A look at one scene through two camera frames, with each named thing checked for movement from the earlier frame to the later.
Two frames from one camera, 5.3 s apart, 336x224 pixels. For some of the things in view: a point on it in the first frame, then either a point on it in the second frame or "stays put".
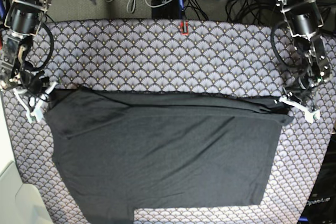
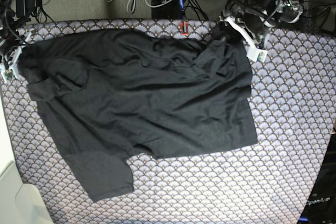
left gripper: [303, 93] -> [254, 23]
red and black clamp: [182, 32] stays put
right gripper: [32, 82] -> [7, 45]
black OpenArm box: [321, 207] stays put
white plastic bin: [20, 202] stays put
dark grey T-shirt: [118, 151] -> [107, 95]
